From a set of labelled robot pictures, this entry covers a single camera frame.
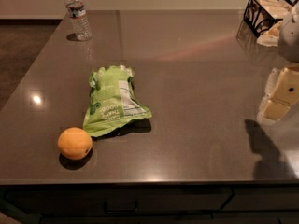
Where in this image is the black wire basket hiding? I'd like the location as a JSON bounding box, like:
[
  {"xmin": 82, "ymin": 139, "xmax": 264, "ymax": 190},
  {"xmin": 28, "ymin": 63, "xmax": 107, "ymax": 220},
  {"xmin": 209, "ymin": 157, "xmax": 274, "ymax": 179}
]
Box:
[{"xmin": 243, "ymin": 0, "xmax": 293, "ymax": 37}]

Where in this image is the orange fruit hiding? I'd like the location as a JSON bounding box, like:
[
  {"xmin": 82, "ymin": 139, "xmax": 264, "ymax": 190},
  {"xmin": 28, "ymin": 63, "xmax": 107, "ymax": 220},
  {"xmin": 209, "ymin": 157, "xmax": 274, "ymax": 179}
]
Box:
[{"xmin": 58, "ymin": 127, "xmax": 93, "ymax": 160}]

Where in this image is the dark cabinet drawer handle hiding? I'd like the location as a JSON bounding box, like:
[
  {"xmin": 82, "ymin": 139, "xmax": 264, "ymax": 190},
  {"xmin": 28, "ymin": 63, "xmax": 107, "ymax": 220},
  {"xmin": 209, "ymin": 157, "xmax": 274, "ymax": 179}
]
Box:
[{"xmin": 103, "ymin": 201, "xmax": 138, "ymax": 215}]

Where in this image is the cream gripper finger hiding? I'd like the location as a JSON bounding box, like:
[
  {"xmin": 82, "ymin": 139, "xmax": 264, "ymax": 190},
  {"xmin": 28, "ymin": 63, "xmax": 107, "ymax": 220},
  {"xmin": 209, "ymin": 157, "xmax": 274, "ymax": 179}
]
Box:
[
  {"xmin": 257, "ymin": 97, "xmax": 290, "ymax": 123},
  {"xmin": 270, "ymin": 67, "xmax": 299, "ymax": 106}
]

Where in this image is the green rice chip bag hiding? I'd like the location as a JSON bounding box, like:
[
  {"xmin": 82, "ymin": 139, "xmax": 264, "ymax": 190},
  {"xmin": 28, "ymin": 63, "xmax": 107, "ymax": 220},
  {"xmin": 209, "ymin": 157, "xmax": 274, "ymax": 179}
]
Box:
[{"xmin": 83, "ymin": 65, "xmax": 152, "ymax": 137}]

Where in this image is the clear plastic water bottle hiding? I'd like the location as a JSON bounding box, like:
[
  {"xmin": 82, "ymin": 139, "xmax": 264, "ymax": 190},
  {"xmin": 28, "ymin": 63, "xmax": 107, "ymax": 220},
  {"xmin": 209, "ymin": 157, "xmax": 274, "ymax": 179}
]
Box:
[{"xmin": 64, "ymin": 0, "xmax": 92, "ymax": 41}]

